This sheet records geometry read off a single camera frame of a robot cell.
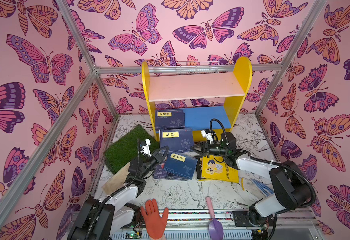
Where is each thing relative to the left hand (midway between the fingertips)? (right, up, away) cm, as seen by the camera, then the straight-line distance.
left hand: (169, 147), depth 76 cm
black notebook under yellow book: (+17, -13, +14) cm, 25 cm away
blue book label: (+4, +3, +4) cm, 6 cm away
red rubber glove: (-7, -37, -3) cm, 38 cm away
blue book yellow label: (-1, +16, +19) cm, 25 cm away
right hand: (+11, 0, +1) cm, 11 cm away
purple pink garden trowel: (+22, -37, -6) cm, 44 cm away
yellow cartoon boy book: (+25, -14, +12) cm, 31 cm away
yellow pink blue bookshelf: (+31, +30, +41) cm, 60 cm away
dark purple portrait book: (-6, -16, +12) cm, 21 cm away
